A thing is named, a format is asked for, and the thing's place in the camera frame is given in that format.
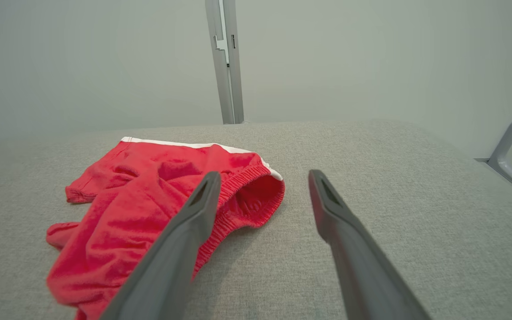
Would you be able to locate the grey metal partition post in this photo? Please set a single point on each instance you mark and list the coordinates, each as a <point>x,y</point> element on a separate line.
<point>236,89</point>

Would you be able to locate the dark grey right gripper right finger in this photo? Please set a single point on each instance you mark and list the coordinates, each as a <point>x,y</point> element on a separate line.
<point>354,258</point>

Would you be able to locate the red shorts with white trim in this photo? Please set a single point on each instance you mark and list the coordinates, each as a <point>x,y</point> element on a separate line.
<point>118,213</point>

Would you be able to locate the grey metal partition foot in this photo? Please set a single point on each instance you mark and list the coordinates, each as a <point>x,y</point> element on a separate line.
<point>502,155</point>

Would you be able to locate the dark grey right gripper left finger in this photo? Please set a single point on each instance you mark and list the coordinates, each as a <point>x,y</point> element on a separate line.
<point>180,249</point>

